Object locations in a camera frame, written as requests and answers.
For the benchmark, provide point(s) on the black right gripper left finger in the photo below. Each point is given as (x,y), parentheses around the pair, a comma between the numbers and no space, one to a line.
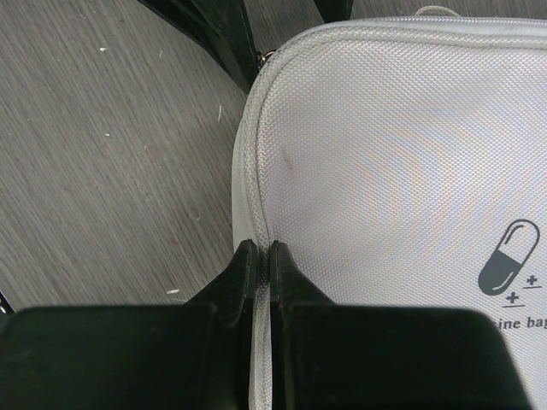
(194,355)

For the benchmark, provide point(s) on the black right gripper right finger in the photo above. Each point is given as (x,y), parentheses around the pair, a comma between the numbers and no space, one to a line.
(330,356)

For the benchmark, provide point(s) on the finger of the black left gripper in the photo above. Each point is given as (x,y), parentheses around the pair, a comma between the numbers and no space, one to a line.
(334,10)
(221,28)

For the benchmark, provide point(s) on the grey medicine kit case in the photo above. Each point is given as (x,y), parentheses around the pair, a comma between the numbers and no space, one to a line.
(403,162)

